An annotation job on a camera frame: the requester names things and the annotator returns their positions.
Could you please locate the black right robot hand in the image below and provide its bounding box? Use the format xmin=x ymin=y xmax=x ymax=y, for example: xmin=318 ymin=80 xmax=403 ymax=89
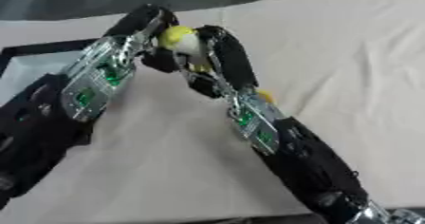
xmin=179 ymin=25 xmax=261 ymax=100

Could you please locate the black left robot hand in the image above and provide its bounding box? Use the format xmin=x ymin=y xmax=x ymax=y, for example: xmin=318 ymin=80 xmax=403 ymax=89
xmin=101 ymin=3 xmax=188 ymax=74

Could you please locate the yellow and white soft toy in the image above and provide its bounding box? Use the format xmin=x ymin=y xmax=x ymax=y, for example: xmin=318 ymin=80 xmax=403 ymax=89
xmin=156 ymin=25 xmax=214 ymax=74

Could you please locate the black box with white inside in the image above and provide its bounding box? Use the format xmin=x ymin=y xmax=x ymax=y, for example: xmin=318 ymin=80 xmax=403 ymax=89
xmin=0 ymin=37 xmax=103 ymax=108

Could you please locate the small yellow object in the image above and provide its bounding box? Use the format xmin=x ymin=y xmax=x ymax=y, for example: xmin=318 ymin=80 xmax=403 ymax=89
xmin=255 ymin=89 xmax=276 ymax=104

